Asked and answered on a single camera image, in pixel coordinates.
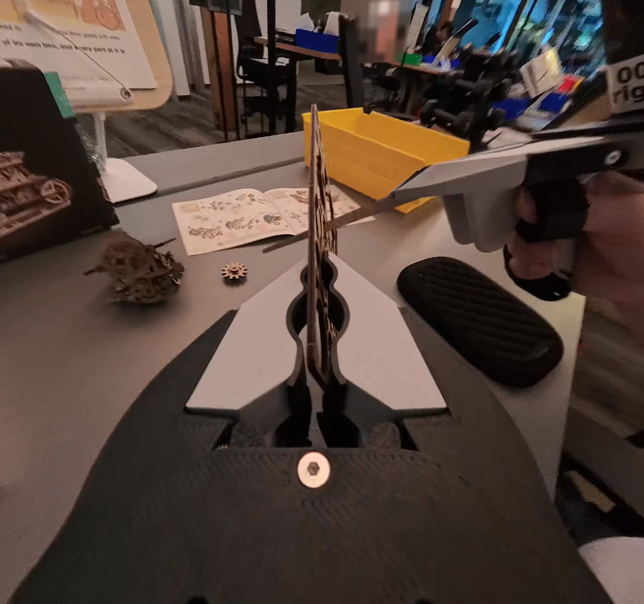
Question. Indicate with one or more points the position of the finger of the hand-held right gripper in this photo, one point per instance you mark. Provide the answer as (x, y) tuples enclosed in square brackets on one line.
[(478, 176)]

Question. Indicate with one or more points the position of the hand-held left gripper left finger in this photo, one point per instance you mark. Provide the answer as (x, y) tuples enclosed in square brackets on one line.
[(241, 362)]

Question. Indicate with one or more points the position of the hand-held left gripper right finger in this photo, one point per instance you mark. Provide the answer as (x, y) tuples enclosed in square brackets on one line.
[(387, 362)]

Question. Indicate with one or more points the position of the small thick wooden gear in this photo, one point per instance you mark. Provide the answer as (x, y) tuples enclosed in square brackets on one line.
[(234, 272)]

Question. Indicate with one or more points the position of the wooden stick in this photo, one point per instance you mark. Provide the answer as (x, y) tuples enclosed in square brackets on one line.
[(362, 214)]

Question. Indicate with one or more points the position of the laser-cut wooden parts sheet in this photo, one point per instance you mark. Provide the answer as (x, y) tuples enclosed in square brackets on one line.
[(313, 176)]

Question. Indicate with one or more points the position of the partly built wooden model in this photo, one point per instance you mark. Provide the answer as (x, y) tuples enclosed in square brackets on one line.
[(136, 272)]

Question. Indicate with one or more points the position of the black model kit box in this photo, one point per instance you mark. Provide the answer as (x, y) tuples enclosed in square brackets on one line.
[(40, 161)]

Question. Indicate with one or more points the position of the person's right hand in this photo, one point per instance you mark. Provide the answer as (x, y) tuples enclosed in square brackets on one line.
[(614, 231)]

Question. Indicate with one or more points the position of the black dumbbells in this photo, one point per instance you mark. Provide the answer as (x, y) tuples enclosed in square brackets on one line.
[(453, 116)]

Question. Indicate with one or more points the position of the yellow plastic bin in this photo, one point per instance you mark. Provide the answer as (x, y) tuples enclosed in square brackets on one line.
[(382, 151)]

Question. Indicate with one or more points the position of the black ribbed wrist rest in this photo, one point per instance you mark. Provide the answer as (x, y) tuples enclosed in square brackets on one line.
[(478, 322)]

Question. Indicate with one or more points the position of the open instruction booklet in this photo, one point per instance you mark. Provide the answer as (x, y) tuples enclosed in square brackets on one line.
[(226, 221)]

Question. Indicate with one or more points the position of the blue storage bin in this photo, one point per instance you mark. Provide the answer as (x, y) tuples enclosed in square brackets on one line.
[(317, 43)]

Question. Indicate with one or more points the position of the black pole with round head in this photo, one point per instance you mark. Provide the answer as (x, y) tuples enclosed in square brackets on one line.
[(271, 35)]

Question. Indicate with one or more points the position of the black office chair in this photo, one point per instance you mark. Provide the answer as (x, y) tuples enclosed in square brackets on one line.
[(251, 68)]

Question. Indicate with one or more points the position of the instruction sign board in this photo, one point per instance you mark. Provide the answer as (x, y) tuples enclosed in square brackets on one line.
[(75, 25)]

